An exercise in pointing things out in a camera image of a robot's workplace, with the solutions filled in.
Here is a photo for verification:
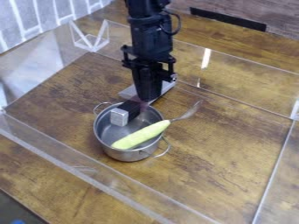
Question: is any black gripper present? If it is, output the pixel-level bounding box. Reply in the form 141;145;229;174
122;16;178;102

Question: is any silver metal pot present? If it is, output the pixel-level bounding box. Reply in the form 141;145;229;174
94;102;171;162

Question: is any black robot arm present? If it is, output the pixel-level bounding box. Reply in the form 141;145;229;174
122;0;182;102

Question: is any silver block with dark bands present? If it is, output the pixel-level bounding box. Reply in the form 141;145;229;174
108;78;178;128

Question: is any clear acrylic corner bracket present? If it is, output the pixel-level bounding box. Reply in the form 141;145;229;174
70;20;110;53

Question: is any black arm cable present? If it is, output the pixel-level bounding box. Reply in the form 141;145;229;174
159;9;183;37

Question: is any black strip on wall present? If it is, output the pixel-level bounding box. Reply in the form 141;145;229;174
190;7;267;32

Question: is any clear acrylic enclosure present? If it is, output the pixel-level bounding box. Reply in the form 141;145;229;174
0;18;299;224

